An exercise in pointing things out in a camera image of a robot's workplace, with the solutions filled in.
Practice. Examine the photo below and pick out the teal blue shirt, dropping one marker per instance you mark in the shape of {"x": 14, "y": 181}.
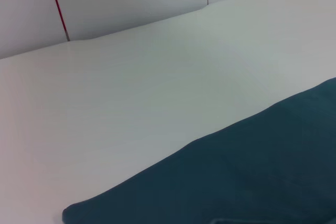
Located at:
{"x": 236, "y": 176}

